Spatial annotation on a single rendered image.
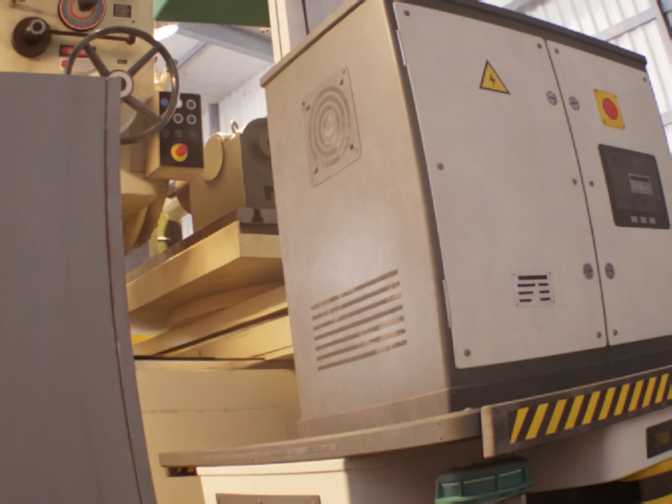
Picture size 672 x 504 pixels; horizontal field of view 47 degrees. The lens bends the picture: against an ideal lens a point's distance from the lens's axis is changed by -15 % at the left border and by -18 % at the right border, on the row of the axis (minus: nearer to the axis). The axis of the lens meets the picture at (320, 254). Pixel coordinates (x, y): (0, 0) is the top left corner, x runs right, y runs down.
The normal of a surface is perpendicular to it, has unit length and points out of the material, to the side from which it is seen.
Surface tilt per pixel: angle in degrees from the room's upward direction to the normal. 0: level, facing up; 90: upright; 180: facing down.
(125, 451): 90
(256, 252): 90
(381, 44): 90
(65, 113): 90
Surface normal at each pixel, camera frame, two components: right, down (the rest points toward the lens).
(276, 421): 0.58, -0.25
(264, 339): -0.81, -0.04
